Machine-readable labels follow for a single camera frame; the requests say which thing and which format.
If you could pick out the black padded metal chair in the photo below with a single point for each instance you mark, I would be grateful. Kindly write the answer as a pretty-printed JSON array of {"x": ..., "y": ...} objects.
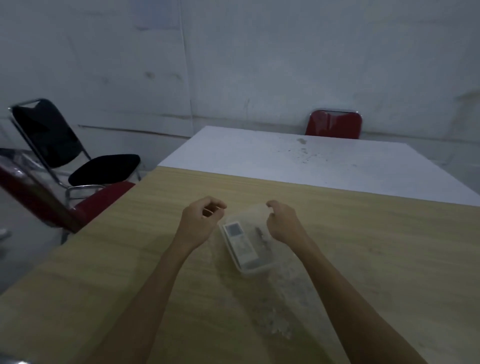
[{"x": 48, "y": 131}]

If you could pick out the person's right forearm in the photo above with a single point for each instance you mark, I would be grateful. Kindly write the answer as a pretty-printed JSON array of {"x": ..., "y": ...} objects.
[{"x": 348, "y": 303}]

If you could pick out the person's left hand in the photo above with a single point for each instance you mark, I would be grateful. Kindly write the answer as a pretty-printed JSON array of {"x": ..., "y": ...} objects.
[{"x": 197, "y": 225}]

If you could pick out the person's left forearm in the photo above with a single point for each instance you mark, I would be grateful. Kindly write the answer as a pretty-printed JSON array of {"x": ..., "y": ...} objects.
[{"x": 150, "y": 300}]

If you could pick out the red padded metal chair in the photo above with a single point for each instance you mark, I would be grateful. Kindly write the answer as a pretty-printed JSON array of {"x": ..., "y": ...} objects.
[
  {"x": 333, "y": 124},
  {"x": 33, "y": 198}
]

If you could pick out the person's right hand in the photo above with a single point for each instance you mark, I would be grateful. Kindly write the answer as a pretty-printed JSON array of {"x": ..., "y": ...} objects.
[{"x": 285, "y": 227}]

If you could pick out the person's left fingers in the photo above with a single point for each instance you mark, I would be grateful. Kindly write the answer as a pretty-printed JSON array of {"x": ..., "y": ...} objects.
[{"x": 215, "y": 204}]

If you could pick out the clear plastic container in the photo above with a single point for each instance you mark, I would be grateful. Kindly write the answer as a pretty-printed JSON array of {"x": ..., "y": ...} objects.
[{"x": 247, "y": 262}]

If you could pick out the person's right fingers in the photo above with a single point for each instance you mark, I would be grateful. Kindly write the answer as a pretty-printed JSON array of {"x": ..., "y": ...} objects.
[{"x": 275, "y": 208}]

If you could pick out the white remote control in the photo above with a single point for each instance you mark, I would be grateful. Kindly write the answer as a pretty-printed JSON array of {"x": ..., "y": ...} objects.
[{"x": 240, "y": 243}]

